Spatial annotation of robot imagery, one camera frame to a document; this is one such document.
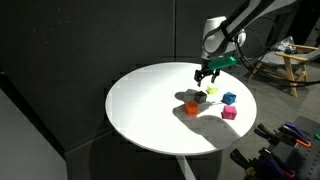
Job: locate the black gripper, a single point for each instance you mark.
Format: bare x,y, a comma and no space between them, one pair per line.
207,68

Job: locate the gray block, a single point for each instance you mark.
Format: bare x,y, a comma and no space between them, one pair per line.
200,97

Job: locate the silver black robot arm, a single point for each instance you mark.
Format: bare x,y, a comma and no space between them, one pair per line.
233,23

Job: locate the yellow-green block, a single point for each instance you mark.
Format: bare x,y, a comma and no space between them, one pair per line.
212,89

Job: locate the blue block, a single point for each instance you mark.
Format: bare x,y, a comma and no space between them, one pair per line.
229,98

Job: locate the orange block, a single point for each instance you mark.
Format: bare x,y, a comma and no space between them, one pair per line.
191,108

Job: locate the pink block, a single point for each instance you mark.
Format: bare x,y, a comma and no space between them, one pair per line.
229,112

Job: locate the wooden chair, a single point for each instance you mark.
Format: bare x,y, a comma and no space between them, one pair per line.
290,65

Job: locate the clear plastic bag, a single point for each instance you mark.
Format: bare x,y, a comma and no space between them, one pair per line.
284,44

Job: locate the white table base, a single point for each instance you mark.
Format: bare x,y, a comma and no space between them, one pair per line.
186,168

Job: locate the blue clamp with orange tip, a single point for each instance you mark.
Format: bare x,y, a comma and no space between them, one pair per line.
296,133

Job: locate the purple clamp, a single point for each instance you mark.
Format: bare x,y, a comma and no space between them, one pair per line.
271,165

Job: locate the perforated metal board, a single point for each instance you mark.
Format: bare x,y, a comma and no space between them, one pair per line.
305,160

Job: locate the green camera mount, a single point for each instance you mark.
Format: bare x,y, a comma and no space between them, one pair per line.
222,62

